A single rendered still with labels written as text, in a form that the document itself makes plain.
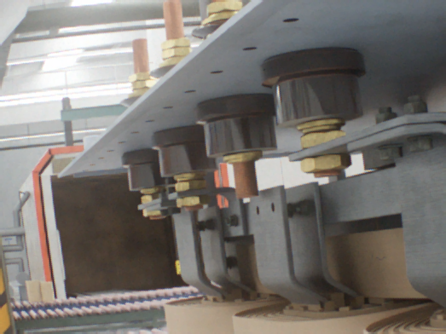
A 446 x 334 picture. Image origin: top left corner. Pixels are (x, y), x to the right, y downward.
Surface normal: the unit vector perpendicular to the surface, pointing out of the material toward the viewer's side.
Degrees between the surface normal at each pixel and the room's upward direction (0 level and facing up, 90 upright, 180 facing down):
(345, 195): 90
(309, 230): 90
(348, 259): 90
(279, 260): 90
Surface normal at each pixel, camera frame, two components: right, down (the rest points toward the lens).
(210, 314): -0.59, 0.01
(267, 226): -0.95, 0.09
